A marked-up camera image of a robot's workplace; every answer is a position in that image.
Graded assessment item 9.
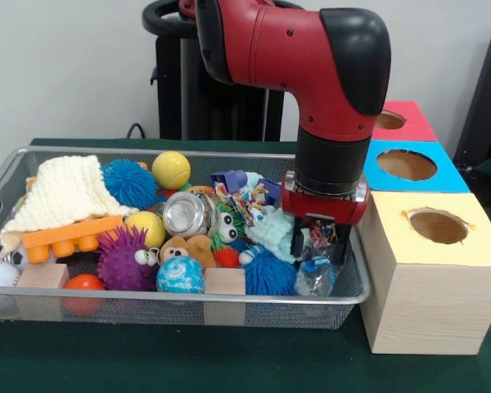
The black upright panel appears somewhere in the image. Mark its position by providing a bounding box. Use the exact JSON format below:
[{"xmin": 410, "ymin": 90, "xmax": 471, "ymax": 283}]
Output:
[{"xmin": 453, "ymin": 26, "xmax": 491, "ymax": 165}]

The purple spiky ball with eyes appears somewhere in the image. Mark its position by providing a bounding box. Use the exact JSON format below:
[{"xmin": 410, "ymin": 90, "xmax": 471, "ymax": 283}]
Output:
[{"xmin": 96, "ymin": 224, "xmax": 161, "ymax": 292}]

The white baseball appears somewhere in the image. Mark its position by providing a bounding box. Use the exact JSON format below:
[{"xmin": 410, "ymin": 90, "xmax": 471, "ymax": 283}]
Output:
[{"xmin": 0, "ymin": 260, "xmax": 21, "ymax": 287}]

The smooth yellow ball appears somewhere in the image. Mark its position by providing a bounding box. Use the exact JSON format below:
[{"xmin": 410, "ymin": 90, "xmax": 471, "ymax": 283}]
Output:
[{"xmin": 125, "ymin": 210, "xmax": 167, "ymax": 249}]

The black looped cable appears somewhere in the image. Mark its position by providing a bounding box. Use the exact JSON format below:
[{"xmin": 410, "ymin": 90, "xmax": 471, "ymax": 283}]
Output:
[{"xmin": 125, "ymin": 122, "xmax": 147, "ymax": 140}]

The cream knitted cloth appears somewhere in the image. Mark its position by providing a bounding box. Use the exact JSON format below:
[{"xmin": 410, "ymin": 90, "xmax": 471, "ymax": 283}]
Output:
[{"xmin": 0, "ymin": 154, "xmax": 138, "ymax": 257}]

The dark green table cloth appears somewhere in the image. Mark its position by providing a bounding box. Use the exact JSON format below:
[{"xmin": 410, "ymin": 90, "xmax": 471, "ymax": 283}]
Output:
[{"xmin": 0, "ymin": 138, "xmax": 491, "ymax": 393}]

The red orange ball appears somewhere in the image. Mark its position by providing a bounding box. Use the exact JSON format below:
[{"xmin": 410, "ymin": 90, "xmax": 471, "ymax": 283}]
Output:
[{"xmin": 63, "ymin": 273, "xmax": 106, "ymax": 317}]

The blue white patterned ball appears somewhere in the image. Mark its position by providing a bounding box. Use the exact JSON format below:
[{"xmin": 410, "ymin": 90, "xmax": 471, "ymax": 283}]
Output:
[{"xmin": 155, "ymin": 255, "xmax": 206, "ymax": 295}]

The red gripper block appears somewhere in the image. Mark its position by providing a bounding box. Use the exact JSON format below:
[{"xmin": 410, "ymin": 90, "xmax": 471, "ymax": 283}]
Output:
[{"xmin": 281, "ymin": 186, "xmax": 369, "ymax": 265}]

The plain wooden block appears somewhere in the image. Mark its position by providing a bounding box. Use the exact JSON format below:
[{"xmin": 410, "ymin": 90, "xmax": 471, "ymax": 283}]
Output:
[{"xmin": 16, "ymin": 264, "xmax": 70, "ymax": 322}]

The shallow silver mesh bin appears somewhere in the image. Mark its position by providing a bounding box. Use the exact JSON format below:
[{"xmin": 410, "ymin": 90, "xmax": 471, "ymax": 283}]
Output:
[{"xmin": 0, "ymin": 146, "xmax": 372, "ymax": 331}]

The wooden box with three holes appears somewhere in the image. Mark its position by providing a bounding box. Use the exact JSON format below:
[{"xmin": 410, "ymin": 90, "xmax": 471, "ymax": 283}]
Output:
[{"xmin": 358, "ymin": 100, "xmax": 491, "ymax": 355}]

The crushed clear plastic bottle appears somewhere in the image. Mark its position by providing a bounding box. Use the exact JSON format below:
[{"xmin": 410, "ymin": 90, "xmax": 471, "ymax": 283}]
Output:
[{"xmin": 295, "ymin": 241, "xmax": 345, "ymax": 297}]

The yellow tennis style ball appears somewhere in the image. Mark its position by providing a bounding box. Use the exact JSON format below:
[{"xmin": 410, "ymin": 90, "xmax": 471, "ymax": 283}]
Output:
[{"xmin": 151, "ymin": 151, "xmax": 191, "ymax": 191}]

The orange toy building brick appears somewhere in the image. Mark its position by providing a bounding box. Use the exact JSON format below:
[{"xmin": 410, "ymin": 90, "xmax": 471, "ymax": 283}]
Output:
[{"xmin": 21, "ymin": 215, "xmax": 126, "ymax": 264}]

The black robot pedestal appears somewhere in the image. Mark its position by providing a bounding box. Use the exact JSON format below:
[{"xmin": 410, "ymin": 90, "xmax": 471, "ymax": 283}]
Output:
[{"xmin": 142, "ymin": 0, "xmax": 300, "ymax": 142}]

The blue spiky rubber ball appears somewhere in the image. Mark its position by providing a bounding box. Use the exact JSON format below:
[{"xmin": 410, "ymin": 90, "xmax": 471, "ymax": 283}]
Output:
[{"xmin": 101, "ymin": 159, "xmax": 159, "ymax": 210}]

